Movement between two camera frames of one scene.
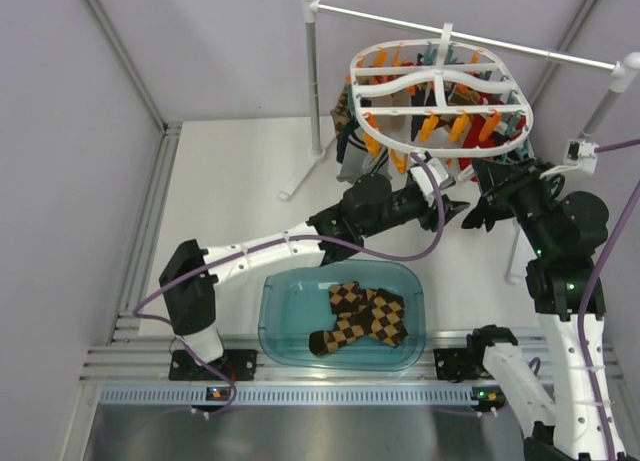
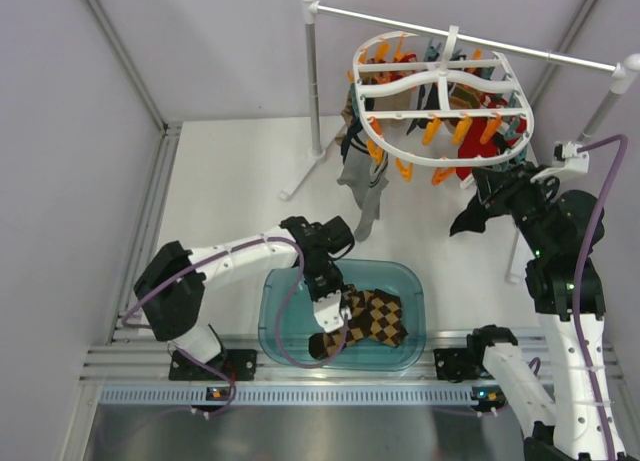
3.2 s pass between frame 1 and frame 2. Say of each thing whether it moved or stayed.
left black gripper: moved
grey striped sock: stayed
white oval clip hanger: stayed
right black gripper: stayed
